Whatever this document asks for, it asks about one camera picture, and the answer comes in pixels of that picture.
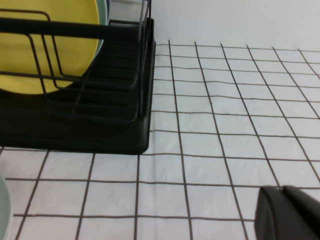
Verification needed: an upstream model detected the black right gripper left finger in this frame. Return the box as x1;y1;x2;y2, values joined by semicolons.
254;186;305;240

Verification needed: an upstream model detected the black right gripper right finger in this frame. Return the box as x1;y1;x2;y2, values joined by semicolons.
282;184;320;240

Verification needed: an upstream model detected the yellow round plate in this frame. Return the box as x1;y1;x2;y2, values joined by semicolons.
0;0;101;96

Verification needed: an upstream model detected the light blue round plate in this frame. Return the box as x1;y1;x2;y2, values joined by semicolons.
96;0;110;55

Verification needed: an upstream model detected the mint green round plate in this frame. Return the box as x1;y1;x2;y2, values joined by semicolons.
0;174;14;240

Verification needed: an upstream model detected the white grid tablecloth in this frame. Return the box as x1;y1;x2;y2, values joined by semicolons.
0;39;320;240

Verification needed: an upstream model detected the black wire dish rack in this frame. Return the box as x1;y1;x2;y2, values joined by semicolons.
0;0;154;124

